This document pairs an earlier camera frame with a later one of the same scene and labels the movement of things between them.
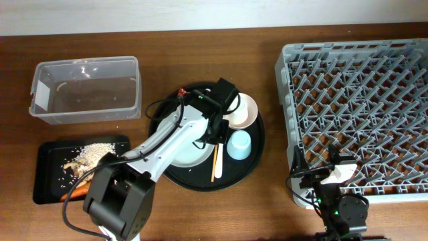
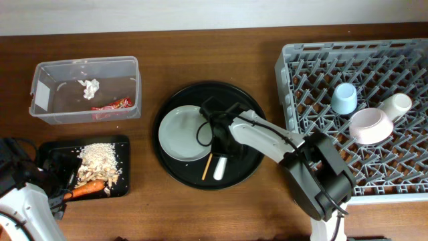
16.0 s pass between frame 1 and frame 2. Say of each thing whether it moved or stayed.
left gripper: moved
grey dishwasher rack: stayed
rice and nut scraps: stayed
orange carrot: stayed
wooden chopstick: moved
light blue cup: moved
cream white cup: moved
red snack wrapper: moved
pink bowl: moved
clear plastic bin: stayed
